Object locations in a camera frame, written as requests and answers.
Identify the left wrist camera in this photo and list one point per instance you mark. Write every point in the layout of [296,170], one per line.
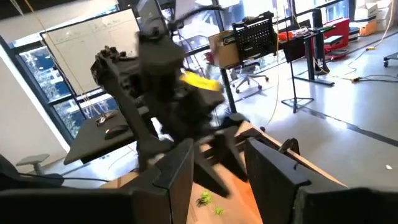
[152,17]

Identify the black chair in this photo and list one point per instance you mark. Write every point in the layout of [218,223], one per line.
[9,177]

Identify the white paper scrap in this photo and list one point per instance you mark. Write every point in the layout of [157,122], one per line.
[388,167]

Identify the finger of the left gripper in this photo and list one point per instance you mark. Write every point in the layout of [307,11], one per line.
[206,168]
[231,152]

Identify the whiteboard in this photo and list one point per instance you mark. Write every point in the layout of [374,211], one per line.
[87,40]

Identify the dark desk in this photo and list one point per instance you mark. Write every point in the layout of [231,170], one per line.
[90,140]

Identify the large window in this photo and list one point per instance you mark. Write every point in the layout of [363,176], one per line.
[43,74]

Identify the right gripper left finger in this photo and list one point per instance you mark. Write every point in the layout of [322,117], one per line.
[168,193]

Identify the orange box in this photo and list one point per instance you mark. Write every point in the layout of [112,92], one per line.
[369,28]

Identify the black table clamp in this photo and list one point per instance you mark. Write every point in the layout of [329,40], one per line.
[287,141]

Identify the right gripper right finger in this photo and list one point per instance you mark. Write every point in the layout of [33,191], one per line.
[280,193]

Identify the black standing desk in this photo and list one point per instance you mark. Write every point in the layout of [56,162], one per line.
[320,40]

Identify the cardboard box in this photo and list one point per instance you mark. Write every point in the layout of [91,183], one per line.
[225,53]

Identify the yellow tag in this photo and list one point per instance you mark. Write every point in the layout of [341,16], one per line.
[200,81]

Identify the grey chair armrest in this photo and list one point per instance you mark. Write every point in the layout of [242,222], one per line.
[32,159]

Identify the small silver tool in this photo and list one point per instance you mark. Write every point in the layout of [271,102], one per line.
[107,117]

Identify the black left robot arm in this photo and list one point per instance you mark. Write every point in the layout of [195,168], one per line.
[124,102]

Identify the black computer mouse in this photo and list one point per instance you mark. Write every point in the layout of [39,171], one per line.
[115,132]

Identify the red tool chest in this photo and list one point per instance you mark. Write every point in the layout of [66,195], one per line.
[339,29]

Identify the black perforated crate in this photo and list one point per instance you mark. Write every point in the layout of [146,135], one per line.
[255,40]

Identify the white boxes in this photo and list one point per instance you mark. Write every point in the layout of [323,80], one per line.
[373,11]

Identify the grey office chair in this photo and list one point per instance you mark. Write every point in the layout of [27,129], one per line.
[247,76]

